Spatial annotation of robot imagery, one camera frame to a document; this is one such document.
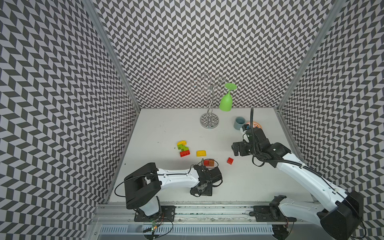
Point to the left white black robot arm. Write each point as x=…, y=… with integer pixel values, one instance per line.
x=140, y=189

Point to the yellow long lego brick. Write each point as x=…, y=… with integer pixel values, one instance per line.
x=183, y=143

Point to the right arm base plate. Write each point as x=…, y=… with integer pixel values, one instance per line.
x=261, y=214

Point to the yellow curved lego brick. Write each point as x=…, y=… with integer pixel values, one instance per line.
x=201, y=153

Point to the chrome mug tree stand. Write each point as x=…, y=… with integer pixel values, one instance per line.
x=209, y=120

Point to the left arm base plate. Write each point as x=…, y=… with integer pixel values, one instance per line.
x=166, y=212

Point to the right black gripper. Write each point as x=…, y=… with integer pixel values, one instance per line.
x=241, y=147

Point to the small red lego brick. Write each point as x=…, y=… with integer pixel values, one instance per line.
x=230, y=161

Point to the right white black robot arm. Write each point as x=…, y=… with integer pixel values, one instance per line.
x=337, y=211

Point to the grey blue cup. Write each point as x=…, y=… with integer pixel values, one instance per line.
x=239, y=122

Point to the green lego brick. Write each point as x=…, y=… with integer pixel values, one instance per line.
x=182, y=148

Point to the orange patterned small bowl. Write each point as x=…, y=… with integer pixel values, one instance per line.
x=254, y=124

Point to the green plastic wine glass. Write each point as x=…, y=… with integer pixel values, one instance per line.
x=226, y=102

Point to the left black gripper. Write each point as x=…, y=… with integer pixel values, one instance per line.
x=208, y=192

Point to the aluminium front rail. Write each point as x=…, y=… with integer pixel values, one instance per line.
x=210, y=212

